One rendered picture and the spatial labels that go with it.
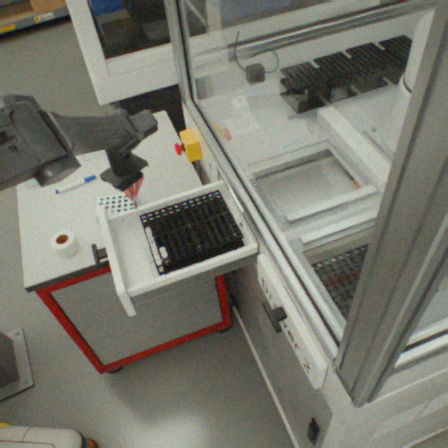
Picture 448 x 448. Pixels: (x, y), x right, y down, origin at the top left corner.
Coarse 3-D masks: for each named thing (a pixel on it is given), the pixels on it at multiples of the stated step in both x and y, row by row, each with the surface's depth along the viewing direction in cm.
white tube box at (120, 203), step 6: (102, 198) 133; (108, 198) 133; (114, 198) 133; (120, 198) 133; (126, 198) 132; (138, 198) 134; (102, 204) 132; (108, 204) 131; (114, 204) 131; (120, 204) 130; (126, 204) 131; (132, 204) 131; (138, 204) 133; (96, 210) 129; (108, 210) 129; (114, 210) 129; (120, 210) 129; (96, 216) 128; (108, 216) 128
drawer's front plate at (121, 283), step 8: (96, 208) 112; (104, 208) 113; (104, 216) 110; (104, 224) 108; (104, 232) 106; (112, 232) 115; (112, 240) 107; (112, 248) 103; (112, 256) 101; (112, 264) 100; (120, 264) 105; (112, 272) 98; (120, 272) 99; (120, 280) 97; (120, 288) 95; (120, 296) 95; (128, 296) 98; (128, 304) 98; (128, 312) 101
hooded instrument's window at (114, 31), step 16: (96, 0) 140; (112, 0) 142; (128, 0) 143; (144, 0) 145; (160, 0) 147; (96, 16) 143; (112, 16) 145; (128, 16) 147; (144, 16) 149; (160, 16) 151; (80, 32) 148; (112, 32) 149; (128, 32) 151; (144, 32) 153; (160, 32) 155; (112, 48) 153; (128, 48) 155; (144, 48) 157
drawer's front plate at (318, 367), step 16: (272, 272) 94; (272, 288) 94; (272, 304) 99; (288, 304) 89; (288, 320) 90; (288, 336) 95; (304, 336) 84; (304, 352) 86; (304, 368) 90; (320, 368) 80; (320, 384) 86
